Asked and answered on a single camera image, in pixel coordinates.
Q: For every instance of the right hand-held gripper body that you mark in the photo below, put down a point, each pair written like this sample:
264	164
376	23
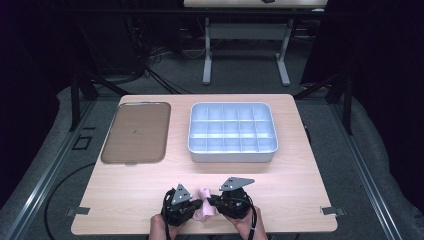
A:
233	201

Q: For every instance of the pink cloth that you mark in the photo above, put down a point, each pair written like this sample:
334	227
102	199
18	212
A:
205	211

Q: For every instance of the dark curtain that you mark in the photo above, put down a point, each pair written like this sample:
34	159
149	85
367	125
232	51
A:
386	83
30	83

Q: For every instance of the white divided storage box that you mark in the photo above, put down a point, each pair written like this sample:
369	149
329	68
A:
232	131

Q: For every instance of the aluminium floor rail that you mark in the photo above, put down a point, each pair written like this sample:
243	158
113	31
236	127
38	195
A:
363	166
50	170

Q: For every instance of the black metal stand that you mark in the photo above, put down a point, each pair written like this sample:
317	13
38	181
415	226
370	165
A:
347	103
76	100

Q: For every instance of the person's left hand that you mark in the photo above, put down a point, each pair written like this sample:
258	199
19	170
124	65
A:
160	224

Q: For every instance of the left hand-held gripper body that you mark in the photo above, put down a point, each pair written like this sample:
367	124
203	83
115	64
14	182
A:
178	206

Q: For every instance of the white-legged wooden table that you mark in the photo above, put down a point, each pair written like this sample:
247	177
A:
248	31

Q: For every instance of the person's right hand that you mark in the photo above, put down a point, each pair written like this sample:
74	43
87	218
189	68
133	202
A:
241	221

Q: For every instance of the metal table bracket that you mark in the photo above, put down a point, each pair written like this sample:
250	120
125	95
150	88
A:
78	211
332	211

